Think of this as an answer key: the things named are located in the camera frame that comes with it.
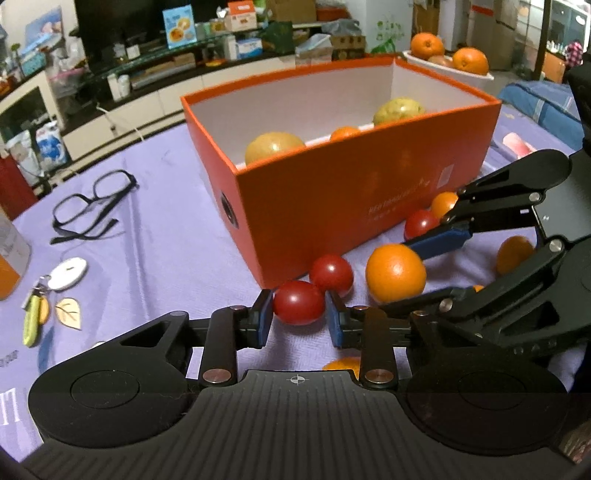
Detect blue and white bag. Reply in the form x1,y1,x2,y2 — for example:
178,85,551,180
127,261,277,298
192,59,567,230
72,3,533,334
34,121,73,169

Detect small blue white box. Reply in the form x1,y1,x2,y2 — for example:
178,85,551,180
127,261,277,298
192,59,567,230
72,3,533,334
236,38,263,60

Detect white jar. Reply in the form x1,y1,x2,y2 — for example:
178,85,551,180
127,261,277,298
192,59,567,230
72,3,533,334
106,73,131,102

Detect large orange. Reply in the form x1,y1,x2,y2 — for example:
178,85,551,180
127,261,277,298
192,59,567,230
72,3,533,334
366,243,428,304

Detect dark green bag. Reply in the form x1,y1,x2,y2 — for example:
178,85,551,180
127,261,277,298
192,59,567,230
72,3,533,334
257,20,297,57

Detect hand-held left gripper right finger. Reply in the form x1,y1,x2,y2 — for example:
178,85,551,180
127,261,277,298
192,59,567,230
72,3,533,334
325,292,504,389

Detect orange cardboard box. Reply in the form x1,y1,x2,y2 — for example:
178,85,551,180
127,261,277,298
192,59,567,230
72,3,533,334
180,56,502,289

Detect orange and white carton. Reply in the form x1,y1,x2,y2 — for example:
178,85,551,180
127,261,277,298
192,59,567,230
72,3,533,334
224,0,257,32

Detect brown cardboard box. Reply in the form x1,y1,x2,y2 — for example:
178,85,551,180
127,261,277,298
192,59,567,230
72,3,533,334
267,0,318,23

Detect blue snack box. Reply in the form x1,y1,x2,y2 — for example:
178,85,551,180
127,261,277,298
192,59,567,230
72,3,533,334
162,4,195,49

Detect white plastic bag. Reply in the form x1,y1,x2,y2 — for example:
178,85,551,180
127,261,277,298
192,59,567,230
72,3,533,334
4,130,41,186

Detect white bowl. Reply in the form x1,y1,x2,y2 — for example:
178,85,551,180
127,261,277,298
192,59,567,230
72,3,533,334
401,50,495,95

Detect blue quilted cover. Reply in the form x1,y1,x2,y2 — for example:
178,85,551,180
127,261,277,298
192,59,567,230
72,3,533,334
498,80,583,151

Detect green keychain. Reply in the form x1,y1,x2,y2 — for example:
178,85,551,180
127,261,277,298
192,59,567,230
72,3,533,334
21,275,52,348

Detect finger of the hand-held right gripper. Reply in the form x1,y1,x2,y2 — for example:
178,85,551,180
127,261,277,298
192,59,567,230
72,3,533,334
403,148,573,260
379,236,581,346

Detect red shopping bag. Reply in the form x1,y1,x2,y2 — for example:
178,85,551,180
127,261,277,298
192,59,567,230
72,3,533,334
0,154,38,221

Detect stacked printed cartons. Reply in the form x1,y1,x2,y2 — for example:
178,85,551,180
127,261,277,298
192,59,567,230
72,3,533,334
295,32,365,63

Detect orange with stem dimple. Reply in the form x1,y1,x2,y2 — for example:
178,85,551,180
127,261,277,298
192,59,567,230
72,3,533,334
410,32,446,61
452,47,489,76

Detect white round disc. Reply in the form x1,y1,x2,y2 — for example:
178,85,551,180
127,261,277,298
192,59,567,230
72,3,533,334
47,257,88,292

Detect black eyeglasses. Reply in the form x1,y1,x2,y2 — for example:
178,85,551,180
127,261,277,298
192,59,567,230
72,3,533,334
49,169,139,245

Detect white cabinet with glass door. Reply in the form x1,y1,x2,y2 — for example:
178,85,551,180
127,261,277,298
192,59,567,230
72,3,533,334
0,69,66,155

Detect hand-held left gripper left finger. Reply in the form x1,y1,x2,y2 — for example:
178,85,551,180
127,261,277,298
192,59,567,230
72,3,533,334
69,289,274,388

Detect red tomato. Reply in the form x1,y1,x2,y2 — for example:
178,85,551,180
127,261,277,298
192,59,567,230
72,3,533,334
309,255,355,296
273,280,325,326
404,209,441,241

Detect purple tablecloth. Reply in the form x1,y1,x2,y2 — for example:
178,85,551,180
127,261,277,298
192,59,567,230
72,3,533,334
0,99,591,462

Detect orange-labelled can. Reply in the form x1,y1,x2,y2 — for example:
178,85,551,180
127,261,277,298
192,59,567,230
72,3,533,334
0,202,33,302

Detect black television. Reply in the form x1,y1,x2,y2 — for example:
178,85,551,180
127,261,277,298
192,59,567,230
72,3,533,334
74,0,227,47

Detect white TV stand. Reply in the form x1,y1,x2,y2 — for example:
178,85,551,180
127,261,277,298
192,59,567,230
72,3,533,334
59,53,298,149

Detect leaf-shaped tag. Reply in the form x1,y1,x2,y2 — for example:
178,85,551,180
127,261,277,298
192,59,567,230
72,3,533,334
54,297,83,331

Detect yellow-green pear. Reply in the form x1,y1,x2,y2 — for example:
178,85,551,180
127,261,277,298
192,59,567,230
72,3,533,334
372,97,426,127

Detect brownish yellow pear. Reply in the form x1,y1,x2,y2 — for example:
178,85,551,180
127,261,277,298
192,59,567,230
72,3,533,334
244,132,307,166

